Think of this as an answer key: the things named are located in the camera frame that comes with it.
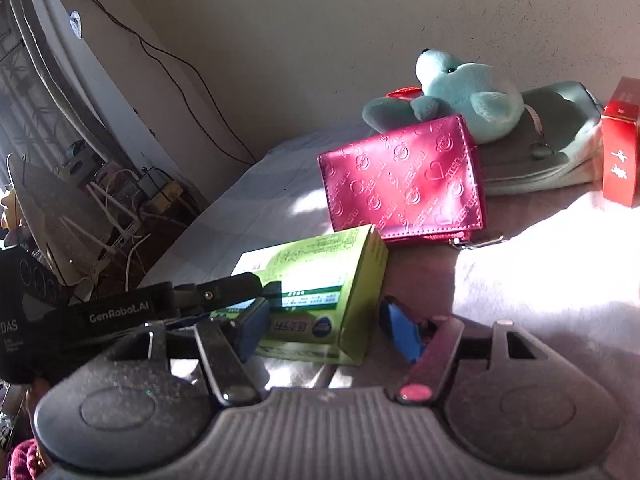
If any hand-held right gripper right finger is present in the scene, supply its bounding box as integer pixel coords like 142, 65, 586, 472
378, 297, 548, 406

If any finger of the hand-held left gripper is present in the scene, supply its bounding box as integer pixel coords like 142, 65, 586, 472
172, 271, 283, 313

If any teal plush toy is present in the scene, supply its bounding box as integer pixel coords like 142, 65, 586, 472
362, 49, 525, 145

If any thin black wall cable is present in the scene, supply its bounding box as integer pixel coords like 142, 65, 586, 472
39, 0, 257, 165

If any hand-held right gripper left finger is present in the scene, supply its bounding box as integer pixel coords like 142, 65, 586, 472
107, 297, 273, 407

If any pink embossed wallet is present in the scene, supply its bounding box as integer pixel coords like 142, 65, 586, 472
318, 114, 505, 251

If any white wire rack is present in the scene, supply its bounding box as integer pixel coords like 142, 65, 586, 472
65, 142, 206, 286

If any red cardboard box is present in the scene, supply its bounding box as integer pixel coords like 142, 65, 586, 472
601, 76, 640, 209

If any green medicine box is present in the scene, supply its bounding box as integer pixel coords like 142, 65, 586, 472
209, 224, 390, 366

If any white checked bed sheet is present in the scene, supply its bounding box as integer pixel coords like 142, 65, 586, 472
142, 125, 640, 391

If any maroon clothing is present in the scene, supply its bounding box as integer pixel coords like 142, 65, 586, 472
0, 437, 48, 480

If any pale green zipper pouch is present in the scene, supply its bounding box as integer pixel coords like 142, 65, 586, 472
480, 81, 606, 197

